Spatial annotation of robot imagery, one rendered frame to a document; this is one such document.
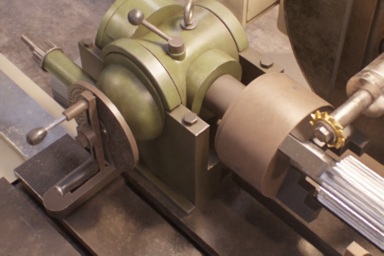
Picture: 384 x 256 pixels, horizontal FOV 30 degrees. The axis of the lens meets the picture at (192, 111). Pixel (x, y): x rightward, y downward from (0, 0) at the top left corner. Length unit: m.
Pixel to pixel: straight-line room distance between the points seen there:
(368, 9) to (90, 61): 0.52
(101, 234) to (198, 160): 0.24
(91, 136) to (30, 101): 0.72
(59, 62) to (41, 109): 0.57
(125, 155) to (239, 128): 0.22
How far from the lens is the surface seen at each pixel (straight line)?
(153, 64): 1.22
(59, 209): 1.38
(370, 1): 1.24
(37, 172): 1.47
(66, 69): 1.36
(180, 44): 1.24
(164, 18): 1.35
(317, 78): 1.45
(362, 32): 1.29
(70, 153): 1.48
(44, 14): 3.34
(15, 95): 1.98
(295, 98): 1.17
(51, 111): 1.96
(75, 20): 3.29
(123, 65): 1.26
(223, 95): 1.25
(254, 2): 1.53
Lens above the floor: 2.16
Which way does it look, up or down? 49 degrees down
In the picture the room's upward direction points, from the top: straight up
